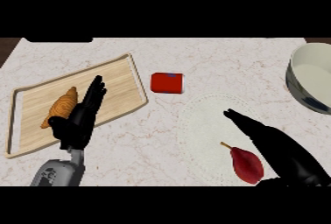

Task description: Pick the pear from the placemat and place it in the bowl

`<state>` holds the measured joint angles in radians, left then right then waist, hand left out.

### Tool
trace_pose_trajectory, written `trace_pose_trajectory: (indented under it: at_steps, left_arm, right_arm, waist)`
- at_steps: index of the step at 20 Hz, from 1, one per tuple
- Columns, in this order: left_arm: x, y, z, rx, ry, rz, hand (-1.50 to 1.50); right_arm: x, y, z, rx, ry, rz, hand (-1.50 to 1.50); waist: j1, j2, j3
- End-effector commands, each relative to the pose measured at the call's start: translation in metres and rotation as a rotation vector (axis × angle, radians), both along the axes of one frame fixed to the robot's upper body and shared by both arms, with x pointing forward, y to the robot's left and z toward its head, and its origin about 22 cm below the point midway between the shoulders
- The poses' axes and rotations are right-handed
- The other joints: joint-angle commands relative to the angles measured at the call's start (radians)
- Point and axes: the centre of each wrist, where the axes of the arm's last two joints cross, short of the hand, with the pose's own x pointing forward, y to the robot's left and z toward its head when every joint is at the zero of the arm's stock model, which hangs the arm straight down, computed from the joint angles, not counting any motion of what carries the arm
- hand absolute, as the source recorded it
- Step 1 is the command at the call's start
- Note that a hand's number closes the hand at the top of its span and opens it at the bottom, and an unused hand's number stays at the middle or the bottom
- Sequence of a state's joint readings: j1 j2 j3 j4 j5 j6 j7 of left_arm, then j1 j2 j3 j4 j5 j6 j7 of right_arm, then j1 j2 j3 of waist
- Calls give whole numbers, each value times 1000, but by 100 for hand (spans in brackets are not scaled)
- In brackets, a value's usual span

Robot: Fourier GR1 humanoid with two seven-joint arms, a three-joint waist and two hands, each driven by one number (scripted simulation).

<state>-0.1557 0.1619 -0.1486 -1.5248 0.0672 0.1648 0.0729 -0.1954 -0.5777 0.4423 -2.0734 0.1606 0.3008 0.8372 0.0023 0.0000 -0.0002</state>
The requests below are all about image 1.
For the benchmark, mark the pale wooden cutting board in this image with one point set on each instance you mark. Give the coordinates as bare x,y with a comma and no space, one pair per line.
76,102

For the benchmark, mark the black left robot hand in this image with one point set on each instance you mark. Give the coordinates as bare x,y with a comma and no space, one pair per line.
81,116

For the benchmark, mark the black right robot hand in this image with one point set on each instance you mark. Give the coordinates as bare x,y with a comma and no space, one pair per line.
279,148

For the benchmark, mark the white bowl with dark rim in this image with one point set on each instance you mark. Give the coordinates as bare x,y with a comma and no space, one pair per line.
311,78

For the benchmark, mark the red pear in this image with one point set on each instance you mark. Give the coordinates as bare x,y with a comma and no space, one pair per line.
245,164

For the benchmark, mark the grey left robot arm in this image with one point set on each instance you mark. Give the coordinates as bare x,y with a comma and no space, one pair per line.
57,172

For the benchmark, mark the white oval placemat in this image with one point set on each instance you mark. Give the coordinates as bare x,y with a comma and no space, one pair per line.
211,137

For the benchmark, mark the brown croissant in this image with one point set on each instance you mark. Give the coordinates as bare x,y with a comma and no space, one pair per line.
62,106

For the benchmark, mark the black appliance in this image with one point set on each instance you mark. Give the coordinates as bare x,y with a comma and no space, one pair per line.
59,39

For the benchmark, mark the red can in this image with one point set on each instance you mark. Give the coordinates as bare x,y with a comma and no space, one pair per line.
167,83

